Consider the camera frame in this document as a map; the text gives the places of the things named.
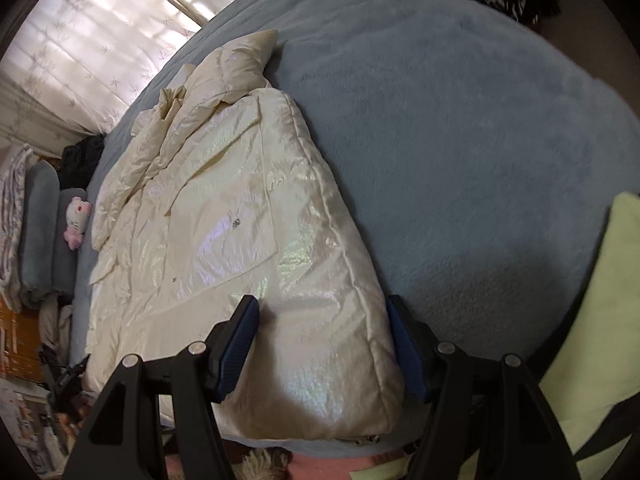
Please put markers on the white pink cat plush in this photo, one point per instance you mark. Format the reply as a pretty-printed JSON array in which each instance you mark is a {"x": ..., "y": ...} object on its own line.
[{"x": 77, "y": 220}]

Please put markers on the grey-blue pillow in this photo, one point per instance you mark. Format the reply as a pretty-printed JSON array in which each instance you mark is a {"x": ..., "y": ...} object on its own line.
[
  {"x": 65, "y": 265},
  {"x": 40, "y": 230}
]

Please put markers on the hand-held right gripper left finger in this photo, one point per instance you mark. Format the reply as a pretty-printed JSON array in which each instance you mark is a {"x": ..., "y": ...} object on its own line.
[{"x": 240, "y": 345}]

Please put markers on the yellow-green cloth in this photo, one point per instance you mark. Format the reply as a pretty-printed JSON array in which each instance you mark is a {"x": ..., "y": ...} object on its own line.
[{"x": 600, "y": 350}]

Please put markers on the purple patterned folded blanket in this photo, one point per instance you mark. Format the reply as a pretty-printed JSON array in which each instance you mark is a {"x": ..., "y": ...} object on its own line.
[{"x": 11, "y": 220}]

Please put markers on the pink floor mat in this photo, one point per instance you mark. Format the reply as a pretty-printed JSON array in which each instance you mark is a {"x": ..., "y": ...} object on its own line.
[{"x": 320, "y": 467}]

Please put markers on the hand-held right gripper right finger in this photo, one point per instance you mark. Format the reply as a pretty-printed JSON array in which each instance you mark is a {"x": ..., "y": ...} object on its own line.
[{"x": 407, "y": 350}]

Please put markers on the beige crumpled cloth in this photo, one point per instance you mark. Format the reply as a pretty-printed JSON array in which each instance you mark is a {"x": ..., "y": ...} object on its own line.
[{"x": 55, "y": 322}]

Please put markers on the white floral curtain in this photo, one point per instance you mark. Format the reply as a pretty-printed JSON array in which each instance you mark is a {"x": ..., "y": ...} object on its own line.
[{"x": 90, "y": 45}]

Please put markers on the white shiny puffer jacket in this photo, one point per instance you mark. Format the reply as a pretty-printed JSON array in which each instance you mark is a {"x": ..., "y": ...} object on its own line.
[{"x": 240, "y": 220}]

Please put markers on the black clothing heap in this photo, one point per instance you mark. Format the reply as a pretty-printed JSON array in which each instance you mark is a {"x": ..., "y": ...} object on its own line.
[{"x": 80, "y": 157}]

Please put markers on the blue-grey bed blanket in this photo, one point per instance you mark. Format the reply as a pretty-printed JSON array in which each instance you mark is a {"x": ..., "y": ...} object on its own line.
[{"x": 450, "y": 160}]

